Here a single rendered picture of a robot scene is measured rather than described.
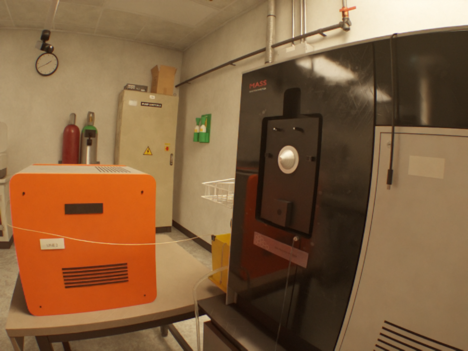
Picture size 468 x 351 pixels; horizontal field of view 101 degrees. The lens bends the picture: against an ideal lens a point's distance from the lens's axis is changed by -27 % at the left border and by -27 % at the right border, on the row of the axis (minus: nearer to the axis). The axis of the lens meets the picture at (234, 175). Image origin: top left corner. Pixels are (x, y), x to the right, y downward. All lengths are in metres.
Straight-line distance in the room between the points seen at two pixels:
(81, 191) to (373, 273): 0.70
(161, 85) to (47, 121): 1.65
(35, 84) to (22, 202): 3.24
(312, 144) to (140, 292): 0.67
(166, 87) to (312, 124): 3.30
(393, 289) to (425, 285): 0.06
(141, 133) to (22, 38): 2.25
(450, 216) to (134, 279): 0.81
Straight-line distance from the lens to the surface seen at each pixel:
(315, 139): 0.55
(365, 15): 2.02
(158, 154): 3.63
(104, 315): 0.87
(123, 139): 3.50
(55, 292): 0.85
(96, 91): 3.89
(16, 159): 3.90
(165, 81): 3.77
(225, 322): 0.79
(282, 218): 0.59
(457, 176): 0.43
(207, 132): 3.20
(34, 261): 0.81
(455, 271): 0.45
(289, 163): 0.58
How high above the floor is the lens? 1.21
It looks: 5 degrees down
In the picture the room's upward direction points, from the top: 4 degrees clockwise
